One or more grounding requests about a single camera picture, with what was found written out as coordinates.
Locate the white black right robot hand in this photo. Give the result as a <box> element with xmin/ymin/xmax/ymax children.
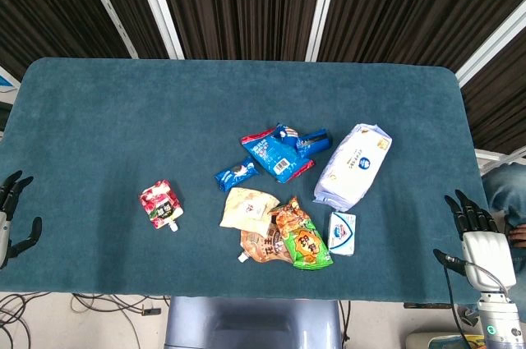
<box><xmin>432</xmin><ymin>189</ymin><xmax>517</xmax><ymax>292</ymax></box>

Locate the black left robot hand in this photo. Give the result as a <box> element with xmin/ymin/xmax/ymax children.
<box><xmin>0</xmin><ymin>170</ymin><xmax>44</xmax><ymax>270</ymax></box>

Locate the white tissue pack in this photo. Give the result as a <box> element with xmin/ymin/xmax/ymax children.
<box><xmin>312</xmin><ymin>122</ymin><xmax>394</xmax><ymax>207</ymax></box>

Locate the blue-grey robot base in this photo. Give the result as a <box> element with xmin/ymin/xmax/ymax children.
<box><xmin>163</xmin><ymin>296</ymin><xmax>344</xmax><ymax>349</ymax></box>

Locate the person's hand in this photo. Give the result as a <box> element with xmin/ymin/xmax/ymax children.
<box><xmin>507</xmin><ymin>225</ymin><xmax>526</xmax><ymax>249</ymax></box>

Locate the person's jeans leg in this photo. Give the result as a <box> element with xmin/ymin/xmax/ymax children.
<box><xmin>480</xmin><ymin>161</ymin><xmax>526</xmax><ymax>244</ymax></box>

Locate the blue white board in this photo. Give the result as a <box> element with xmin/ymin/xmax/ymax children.
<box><xmin>0</xmin><ymin>64</ymin><xmax>21</xmax><ymax>94</ymax></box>

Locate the teal tablecloth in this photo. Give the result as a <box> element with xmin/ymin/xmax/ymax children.
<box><xmin>0</xmin><ymin>57</ymin><xmax>494</xmax><ymax>305</ymax></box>

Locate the red spout pouch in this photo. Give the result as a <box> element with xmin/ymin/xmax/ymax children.
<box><xmin>138</xmin><ymin>179</ymin><xmax>185</xmax><ymax>232</ymax></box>

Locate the small white soap box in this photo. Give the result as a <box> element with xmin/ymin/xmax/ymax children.
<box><xmin>327</xmin><ymin>211</ymin><xmax>358</xmax><ymax>256</ymax></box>

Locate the green orange snack bag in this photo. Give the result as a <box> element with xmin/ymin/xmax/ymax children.
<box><xmin>269</xmin><ymin>196</ymin><xmax>335</xmax><ymax>271</ymax></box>

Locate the dark blue box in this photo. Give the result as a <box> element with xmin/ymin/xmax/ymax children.
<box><xmin>295</xmin><ymin>128</ymin><xmax>333</xmax><ymax>159</ymax></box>

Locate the small blue cookie packet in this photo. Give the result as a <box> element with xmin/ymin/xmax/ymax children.
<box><xmin>214</xmin><ymin>155</ymin><xmax>261</xmax><ymax>193</ymax></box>

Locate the brown spout pouch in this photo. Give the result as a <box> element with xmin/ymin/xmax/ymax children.
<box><xmin>237</xmin><ymin>223</ymin><xmax>295</xmax><ymax>264</ymax></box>

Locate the beige snack packet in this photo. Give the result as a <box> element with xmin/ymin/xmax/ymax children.
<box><xmin>219</xmin><ymin>186</ymin><xmax>281</xmax><ymax>235</ymax></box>

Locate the blue red snack bag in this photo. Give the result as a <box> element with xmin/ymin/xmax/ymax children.
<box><xmin>240</xmin><ymin>127</ymin><xmax>316</xmax><ymax>184</ymax></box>

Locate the blue striped small packet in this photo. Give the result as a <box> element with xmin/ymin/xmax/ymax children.
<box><xmin>274</xmin><ymin>122</ymin><xmax>301</xmax><ymax>145</ymax></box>

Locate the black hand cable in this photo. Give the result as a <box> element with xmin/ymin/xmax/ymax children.
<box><xmin>442</xmin><ymin>256</ymin><xmax>510</xmax><ymax>349</ymax></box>

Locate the floor cable bundle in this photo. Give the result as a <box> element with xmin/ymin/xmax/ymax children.
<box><xmin>0</xmin><ymin>292</ymin><xmax>53</xmax><ymax>349</ymax></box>

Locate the black floor cable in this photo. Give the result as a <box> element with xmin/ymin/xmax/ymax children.
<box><xmin>337</xmin><ymin>300</ymin><xmax>352</xmax><ymax>344</ymax></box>

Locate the white window frame bar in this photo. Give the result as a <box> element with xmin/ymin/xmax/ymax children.
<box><xmin>454</xmin><ymin>7</ymin><xmax>526</xmax><ymax>88</ymax></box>
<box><xmin>131</xmin><ymin>0</ymin><xmax>185</xmax><ymax>61</ymax></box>
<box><xmin>304</xmin><ymin>0</ymin><xmax>344</xmax><ymax>63</ymax></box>
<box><xmin>75</xmin><ymin>0</ymin><xmax>140</xmax><ymax>59</ymax></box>

